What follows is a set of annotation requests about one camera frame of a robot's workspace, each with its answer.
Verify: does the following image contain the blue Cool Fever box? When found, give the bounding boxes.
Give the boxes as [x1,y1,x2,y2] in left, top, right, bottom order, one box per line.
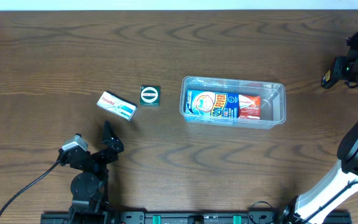
[185,90,239,118]

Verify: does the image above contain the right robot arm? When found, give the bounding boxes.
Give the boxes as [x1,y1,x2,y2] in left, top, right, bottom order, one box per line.
[274,34,358,223]

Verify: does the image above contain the left camera cable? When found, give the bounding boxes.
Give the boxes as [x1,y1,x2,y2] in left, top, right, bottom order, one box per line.
[0,160,61,224]

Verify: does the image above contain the white Panadol box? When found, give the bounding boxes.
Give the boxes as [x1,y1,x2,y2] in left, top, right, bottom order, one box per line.
[97,91,137,121]

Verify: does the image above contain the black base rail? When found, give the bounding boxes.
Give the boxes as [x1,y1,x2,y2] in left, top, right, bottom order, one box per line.
[40,210,352,224]

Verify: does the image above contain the clear plastic container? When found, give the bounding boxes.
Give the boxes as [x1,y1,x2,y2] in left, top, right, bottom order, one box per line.
[180,77,287,129]

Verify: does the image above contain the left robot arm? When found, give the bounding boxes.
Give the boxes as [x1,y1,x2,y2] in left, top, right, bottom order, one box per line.
[57,121,124,213]

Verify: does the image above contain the red Panadol ActiFast box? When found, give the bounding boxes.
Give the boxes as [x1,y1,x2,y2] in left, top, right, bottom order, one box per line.
[239,95,261,119]

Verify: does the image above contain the dark bottle white cap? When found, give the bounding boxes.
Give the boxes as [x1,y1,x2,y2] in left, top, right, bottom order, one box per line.
[321,58,338,89]

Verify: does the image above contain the green square box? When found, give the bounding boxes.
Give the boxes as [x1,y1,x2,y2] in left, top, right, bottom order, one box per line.
[140,85,160,107]

